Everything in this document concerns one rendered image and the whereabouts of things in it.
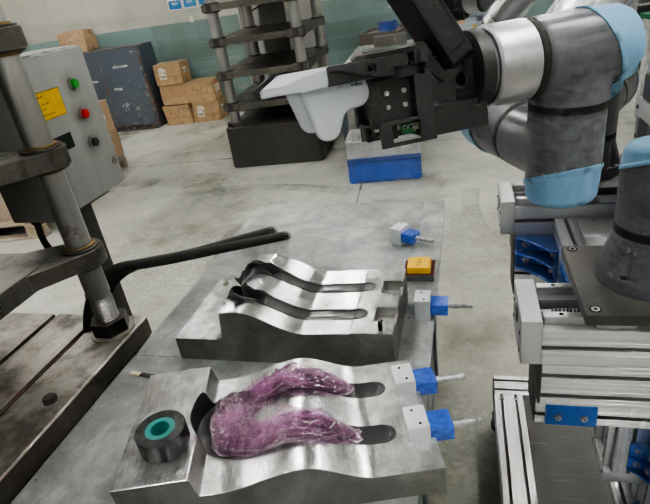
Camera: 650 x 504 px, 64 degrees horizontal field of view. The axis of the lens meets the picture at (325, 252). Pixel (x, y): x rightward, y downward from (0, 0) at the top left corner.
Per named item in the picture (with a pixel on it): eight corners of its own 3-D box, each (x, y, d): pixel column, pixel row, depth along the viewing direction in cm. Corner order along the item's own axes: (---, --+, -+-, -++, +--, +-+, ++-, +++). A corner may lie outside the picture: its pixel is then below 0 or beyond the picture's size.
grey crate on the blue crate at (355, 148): (421, 139, 449) (420, 122, 442) (421, 154, 414) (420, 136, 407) (351, 145, 462) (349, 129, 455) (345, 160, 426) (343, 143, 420)
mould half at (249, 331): (407, 299, 130) (404, 252, 124) (395, 369, 108) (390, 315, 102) (225, 297, 144) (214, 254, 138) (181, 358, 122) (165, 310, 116)
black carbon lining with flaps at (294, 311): (377, 288, 124) (374, 253, 119) (366, 329, 110) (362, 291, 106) (242, 287, 133) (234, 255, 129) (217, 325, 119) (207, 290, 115)
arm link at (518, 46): (542, 13, 45) (495, 23, 53) (494, 21, 44) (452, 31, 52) (545, 102, 48) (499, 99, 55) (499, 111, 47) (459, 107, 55)
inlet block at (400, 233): (437, 245, 153) (436, 229, 150) (428, 253, 150) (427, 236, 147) (400, 237, 161) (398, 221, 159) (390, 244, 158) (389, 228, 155)
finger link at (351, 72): (338, 86, 41) (425, 68, 44) (335, 65, 40) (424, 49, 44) (310, 89, 45) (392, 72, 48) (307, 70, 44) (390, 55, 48)
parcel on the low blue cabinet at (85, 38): (101, 48, 736) (94, 26, 723) (88, 51, 707) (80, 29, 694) (75, 52, 745) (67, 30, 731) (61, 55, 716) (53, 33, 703)
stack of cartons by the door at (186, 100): (229, 114, 762) (216, 54, 724) (222, 120, 734) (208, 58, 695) (176, 120, 780) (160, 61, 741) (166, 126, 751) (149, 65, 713)
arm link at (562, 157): (552, 173, 65) (558, 82, 60) (617, 203, 55) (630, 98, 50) (494, 186, 64) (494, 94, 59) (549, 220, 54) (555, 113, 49)
